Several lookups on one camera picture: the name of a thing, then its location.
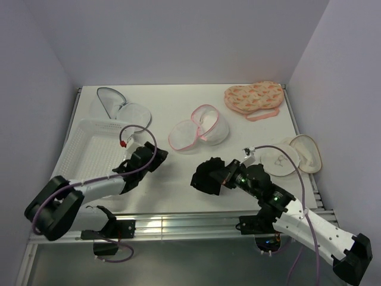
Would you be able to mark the aluminium frame rail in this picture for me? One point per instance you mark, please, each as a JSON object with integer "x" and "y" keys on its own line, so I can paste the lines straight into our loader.
{"x": 156, "y": 227}

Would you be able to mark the pink trimmed mesh laundry bag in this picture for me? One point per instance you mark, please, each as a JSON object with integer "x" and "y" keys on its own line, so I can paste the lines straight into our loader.
{"x": 188, "y": 133}

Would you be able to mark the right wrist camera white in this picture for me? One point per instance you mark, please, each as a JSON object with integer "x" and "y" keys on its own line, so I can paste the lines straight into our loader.
{"x": 249, "y": 156}

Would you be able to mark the black garment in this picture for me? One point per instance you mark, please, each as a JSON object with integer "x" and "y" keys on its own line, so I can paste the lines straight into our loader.
{"x": 210, "y": 176}

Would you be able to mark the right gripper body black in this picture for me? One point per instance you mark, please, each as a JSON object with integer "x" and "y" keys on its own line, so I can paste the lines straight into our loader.
{"x": 236, "y": 176}

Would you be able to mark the beige trimmed mesh laundry bag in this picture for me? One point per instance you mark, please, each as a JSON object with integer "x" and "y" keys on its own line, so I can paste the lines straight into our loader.
{"x": 303, "y": 151}

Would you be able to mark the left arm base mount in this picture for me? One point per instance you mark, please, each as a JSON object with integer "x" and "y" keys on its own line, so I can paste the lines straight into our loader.
{"x": 112, "y": 236}

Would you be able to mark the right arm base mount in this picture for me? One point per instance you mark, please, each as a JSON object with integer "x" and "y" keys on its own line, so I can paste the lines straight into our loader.
{"x": 266, "y": 238}

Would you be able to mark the peach floral bra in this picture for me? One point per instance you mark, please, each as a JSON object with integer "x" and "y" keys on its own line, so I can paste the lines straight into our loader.
{"x": 257, "y": 101}

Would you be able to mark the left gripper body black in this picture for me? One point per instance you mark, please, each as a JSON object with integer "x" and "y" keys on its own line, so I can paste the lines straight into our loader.
{"x": 158, "y": 159}

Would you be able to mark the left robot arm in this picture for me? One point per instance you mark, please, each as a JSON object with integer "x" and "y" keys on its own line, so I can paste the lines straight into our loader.
{"x": 64, "y": 205}

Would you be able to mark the white bra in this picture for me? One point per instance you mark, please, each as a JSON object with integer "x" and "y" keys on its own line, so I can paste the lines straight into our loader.
{"x": 208, "y": 119}

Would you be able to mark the white plastic basket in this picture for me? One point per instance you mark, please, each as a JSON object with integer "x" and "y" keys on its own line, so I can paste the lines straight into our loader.
{"x": 92, "y": 150}

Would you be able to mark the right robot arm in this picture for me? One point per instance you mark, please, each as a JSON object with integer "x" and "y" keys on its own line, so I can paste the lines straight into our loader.
{"x": 349, "y": 254}

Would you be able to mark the grey trimmed mesh laundry bag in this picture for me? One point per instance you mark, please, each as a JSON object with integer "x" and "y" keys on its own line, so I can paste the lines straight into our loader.
{"x": 112, "y": 104}

